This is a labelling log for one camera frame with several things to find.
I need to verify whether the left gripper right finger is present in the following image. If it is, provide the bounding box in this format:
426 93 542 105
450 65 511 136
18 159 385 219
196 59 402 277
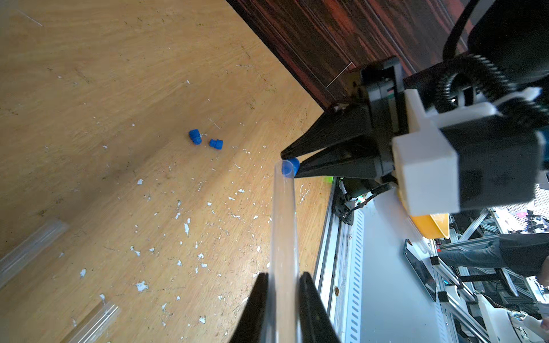
298 272 340 343

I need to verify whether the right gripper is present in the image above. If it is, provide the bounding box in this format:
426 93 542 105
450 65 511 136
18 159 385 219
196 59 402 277
280 57 407 180

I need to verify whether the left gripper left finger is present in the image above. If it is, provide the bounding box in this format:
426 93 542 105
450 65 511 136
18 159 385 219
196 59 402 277
230 273 269 343

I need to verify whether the clear test tube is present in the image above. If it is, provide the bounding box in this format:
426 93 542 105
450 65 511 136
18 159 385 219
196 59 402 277
1 220 69 288
267 160 300 342
61 302 120 343

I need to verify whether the blue stopper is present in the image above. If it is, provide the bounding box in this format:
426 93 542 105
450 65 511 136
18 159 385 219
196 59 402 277
209 139 224 150
281 158 300 178
188 129 202 145

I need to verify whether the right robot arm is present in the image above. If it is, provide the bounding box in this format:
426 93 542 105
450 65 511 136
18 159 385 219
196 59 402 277
281 1 548 180

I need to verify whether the yellow bowl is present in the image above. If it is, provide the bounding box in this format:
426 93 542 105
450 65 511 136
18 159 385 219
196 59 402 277
397 187 450 240

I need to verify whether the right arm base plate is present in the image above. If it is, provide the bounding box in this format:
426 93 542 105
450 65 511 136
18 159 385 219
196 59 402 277
332 178 389 226

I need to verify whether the aluminium front rail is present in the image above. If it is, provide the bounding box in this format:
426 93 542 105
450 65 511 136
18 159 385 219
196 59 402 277
314 179 364 342

